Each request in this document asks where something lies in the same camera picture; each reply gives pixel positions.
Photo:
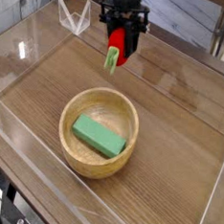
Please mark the clear acrylic stand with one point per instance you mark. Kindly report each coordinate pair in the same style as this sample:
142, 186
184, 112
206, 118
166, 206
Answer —
74, 22

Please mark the wooden bowl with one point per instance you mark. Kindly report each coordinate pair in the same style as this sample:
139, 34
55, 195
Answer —
110, 108

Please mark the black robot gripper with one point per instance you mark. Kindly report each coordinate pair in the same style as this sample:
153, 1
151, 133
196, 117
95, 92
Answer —
125, 10

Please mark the green rectangular block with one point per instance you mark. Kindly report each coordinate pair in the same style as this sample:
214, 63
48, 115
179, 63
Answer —
98, 136

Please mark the red plush strawberry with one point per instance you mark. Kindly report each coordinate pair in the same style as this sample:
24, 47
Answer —
116, 49

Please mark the metal table leg background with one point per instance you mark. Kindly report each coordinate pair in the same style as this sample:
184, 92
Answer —
217, 49

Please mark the black table leg bracket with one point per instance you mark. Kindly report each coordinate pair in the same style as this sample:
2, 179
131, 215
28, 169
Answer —
9, 212

